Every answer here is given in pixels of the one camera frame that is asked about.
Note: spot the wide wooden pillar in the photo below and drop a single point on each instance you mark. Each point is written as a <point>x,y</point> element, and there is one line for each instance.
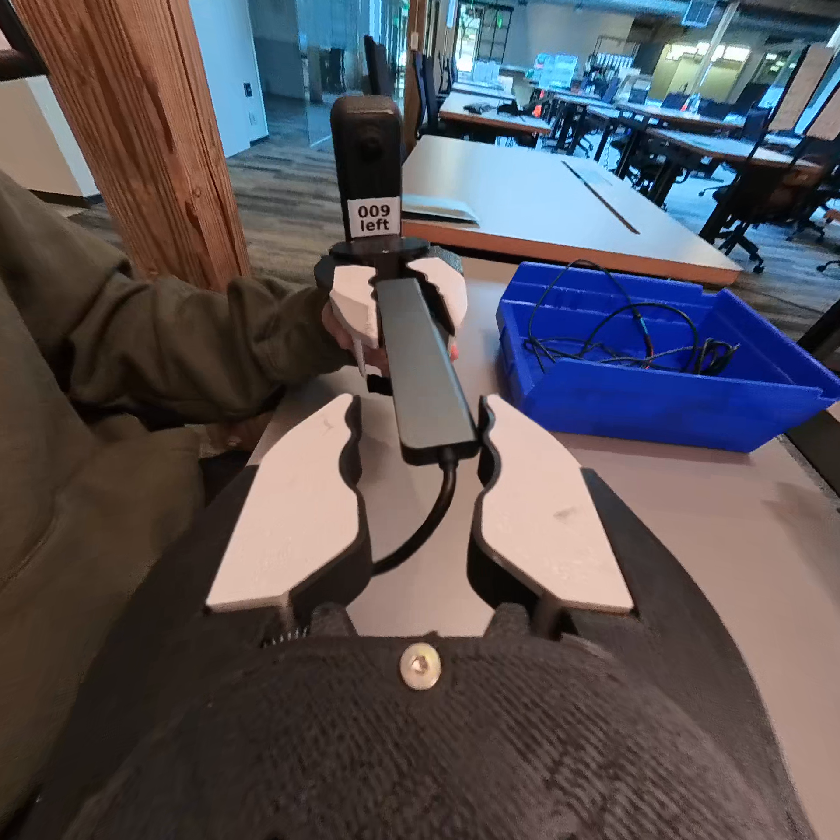
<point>131,131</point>

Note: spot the person's left forearm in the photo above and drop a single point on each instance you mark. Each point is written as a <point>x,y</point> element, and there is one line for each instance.
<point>229,348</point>

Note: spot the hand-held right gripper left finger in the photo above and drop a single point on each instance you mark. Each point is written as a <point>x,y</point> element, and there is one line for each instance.
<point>295,512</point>

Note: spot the dark grey hub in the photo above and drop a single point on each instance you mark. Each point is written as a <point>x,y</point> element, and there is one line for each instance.
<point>423,367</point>

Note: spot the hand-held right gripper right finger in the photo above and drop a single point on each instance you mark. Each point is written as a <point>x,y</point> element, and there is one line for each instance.
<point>544,525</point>

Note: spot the blue plastic bin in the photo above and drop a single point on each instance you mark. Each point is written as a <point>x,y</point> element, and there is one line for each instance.
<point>656,413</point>

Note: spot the black office chair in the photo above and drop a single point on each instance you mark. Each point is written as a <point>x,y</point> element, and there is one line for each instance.
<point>754,210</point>
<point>377,65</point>

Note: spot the row of background office desks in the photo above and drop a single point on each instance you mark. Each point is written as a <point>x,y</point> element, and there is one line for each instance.
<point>689,118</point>

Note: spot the person's olive clothed body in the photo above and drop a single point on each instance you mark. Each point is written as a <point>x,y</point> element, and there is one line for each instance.
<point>79,525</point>

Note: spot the black metal bracket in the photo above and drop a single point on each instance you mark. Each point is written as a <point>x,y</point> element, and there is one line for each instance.
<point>16,52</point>

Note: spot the person's left hand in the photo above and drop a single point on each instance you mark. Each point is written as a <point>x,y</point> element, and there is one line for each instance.
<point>336,336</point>

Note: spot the grey desk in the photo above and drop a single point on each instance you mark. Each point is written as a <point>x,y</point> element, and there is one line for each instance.
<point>689,512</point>

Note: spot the narrow wooden pillar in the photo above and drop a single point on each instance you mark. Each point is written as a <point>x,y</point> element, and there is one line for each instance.
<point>415,65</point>

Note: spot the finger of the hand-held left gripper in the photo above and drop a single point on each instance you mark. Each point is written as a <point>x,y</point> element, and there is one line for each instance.
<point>351,302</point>
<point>449,292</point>

